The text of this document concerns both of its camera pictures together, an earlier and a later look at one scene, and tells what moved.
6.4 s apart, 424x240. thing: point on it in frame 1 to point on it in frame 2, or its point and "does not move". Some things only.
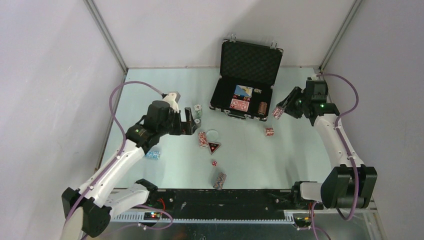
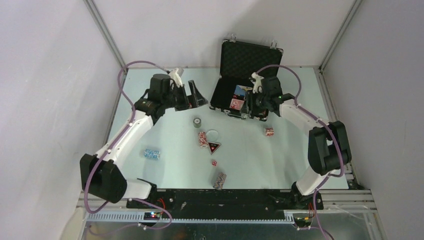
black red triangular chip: [213, 146] does not move
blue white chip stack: [153, 155] does not move
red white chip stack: [269, 132] does not move
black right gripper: [288, 103] to [252, 96]
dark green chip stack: [198, 122] does not move
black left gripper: [187, 127] to [186, 104]
